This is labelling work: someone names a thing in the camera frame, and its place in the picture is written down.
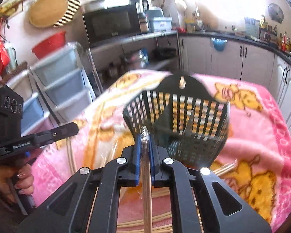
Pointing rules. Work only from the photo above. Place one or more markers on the plastic drawer unit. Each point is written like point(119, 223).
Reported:
point(55, 89)

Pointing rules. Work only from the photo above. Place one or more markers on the black microwave oven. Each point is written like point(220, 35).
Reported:
point(112, 22)

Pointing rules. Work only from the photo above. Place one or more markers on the blue hanging bin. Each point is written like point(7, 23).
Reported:
point(219, 44)

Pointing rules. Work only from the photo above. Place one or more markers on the pink bear blanket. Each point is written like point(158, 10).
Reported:
point(258, 144)

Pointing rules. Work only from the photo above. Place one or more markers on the blue-grey storage box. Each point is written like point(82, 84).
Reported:
point(160, 24)

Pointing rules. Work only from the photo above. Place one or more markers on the dark green utensil basket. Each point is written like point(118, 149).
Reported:
point(183, 118)

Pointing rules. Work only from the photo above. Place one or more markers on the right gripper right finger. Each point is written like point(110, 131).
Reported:
point(200, 200)

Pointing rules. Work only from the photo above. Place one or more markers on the chopsticks pair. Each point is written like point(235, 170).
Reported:
point(146, 180)

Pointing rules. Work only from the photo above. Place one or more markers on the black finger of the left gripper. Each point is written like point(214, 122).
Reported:
point(53, 135)

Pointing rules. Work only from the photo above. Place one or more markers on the metal pots on shelf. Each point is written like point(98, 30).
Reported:
point(135, 60)

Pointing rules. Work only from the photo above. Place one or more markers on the round bamboo tray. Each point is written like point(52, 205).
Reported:
point(55, 13)

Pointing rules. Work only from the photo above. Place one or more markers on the wall fan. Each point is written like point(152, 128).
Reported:
point(275, 13)

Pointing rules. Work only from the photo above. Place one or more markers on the person's left hand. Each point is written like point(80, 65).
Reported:
point(12, 178)

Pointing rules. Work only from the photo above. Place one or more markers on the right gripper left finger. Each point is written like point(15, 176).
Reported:
point(89, 200)

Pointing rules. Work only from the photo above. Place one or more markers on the red plastic basin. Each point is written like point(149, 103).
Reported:
point(50, 44)

